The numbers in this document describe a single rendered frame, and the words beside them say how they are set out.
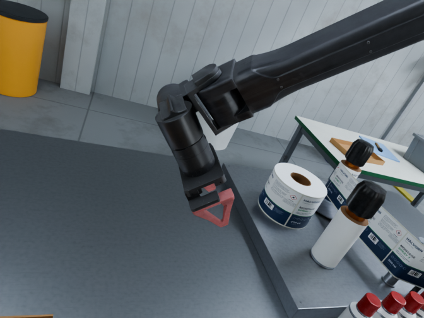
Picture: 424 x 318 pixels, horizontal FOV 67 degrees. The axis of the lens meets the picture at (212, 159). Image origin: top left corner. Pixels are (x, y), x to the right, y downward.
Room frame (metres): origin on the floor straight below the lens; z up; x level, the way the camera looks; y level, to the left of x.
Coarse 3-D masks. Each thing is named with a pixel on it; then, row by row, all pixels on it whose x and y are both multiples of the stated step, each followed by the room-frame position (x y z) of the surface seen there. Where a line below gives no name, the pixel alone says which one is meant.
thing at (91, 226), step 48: (0, 144) 0.82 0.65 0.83; (48, 144) 0.91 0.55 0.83; (96, 144) 1.03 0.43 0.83; (0, 192) 0.63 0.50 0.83; (48, 192) 0.70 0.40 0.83; (96, 192) 0.78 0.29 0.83; (144, 192) 0.87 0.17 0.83; (0, 240) 0.50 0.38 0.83; (48, 240) 0.55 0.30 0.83; (96, 240) 0.60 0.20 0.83; (144, 240) 0.67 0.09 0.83; (192, 240) 0.74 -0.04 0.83; (240, 240) 0.83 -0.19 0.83; (0, 288) 0.39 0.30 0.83; (48, 288) 0.43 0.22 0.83; (96, 288) 0.48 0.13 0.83; (144, 288) 0.53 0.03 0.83; (192, 288) 0.58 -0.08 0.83; (240, 288) 0.64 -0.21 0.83
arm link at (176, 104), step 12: (168, 96) 0.46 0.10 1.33; (180, 96) 0.46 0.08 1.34; (168, 108) 0.43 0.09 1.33; (180, 108) 0.42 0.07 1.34; (192, 108) 0.43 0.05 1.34; (156, 120) 0.41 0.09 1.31; (168, 120) 0.41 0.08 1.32; (180, 120) 0.40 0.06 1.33; (192, 120) 0.42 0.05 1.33; (168, 132) 0.41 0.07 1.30; (180, 132) 0.41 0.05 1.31; (192, 132) 0.42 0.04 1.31; (168, 144) 0.42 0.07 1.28; (180, 144) 0.41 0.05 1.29
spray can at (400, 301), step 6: (390, 294) 0.54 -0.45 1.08; (396, 294) 0.55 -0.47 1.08; (384, 300) 0.54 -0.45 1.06; (390, 300) 0.53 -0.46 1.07; (396, 300) 0.53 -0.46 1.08; (402, 300) 0.53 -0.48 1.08; (384, 306) 0.53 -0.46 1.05; (390, 306) 0.53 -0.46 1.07; (396, 306) 0.52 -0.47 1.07; (402, 306) 0.52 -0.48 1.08; (378, 312) 0.52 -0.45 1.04; (384, 312) 0.52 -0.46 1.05; (390, 312) 0.52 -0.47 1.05; (396, 312) 0.52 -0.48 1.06
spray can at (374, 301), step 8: (368, 296) 0.51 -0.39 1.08; (376, 296) 0.52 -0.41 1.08; (352, 304) 0.51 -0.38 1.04; (360, 304) 0.50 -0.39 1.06; (368, 304) 0.49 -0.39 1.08; (376, 304) 0.49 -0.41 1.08; (344, 312) 0.51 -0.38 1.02; (352, 312) 0.49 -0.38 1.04; (360, 312) 0.49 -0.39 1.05; (368, 312) 0.49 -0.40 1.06
